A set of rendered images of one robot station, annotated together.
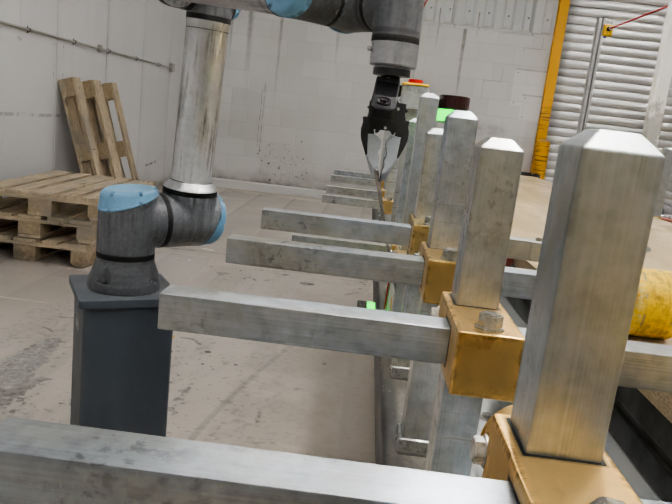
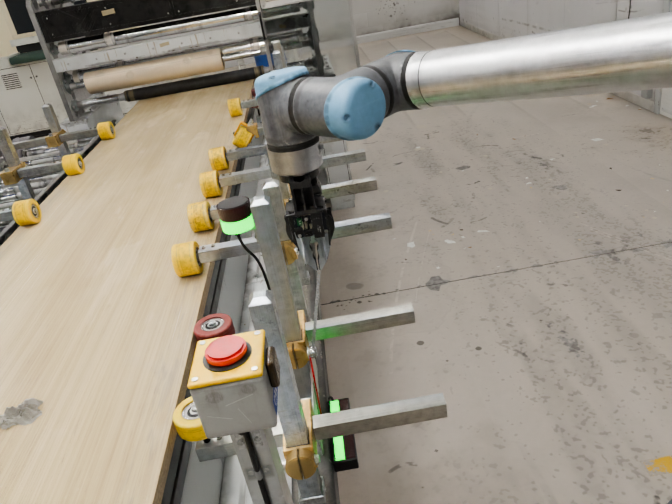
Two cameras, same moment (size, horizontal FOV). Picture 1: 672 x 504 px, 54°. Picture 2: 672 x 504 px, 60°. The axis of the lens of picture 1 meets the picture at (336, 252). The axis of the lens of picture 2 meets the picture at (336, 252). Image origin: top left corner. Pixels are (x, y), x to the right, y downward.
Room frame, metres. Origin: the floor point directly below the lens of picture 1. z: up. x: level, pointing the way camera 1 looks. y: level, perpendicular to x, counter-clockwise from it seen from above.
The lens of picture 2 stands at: (2.27, -0.05, 1.55)
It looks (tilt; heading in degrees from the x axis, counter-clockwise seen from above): 28 degrees down; 179
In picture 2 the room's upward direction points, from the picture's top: 10 degrees counter-clockwise
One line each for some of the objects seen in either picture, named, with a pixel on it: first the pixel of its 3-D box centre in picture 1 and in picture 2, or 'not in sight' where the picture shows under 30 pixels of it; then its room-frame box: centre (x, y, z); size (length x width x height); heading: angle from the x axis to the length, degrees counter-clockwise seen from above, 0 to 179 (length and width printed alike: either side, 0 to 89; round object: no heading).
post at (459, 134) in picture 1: (433, 305); (289, 221); (0.80, -0.13, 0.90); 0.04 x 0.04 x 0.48; 88
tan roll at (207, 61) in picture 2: not in sight; (189, 64); (-1.33, -0.61, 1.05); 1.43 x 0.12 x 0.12; 88
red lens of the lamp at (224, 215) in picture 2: (453, 102); (234, 208); (1.29, -0.19, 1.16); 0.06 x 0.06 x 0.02
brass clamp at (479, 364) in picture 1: (473, 337); not in sight; (0.52, -0.12, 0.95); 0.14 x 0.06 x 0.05; 178
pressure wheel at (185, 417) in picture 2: not in sight; (204, 432); (1.50, -0.31, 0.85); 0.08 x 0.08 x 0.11
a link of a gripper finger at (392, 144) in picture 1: (389, 158); (306, 254); (1.29, -0.08, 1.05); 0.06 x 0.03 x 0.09; 178
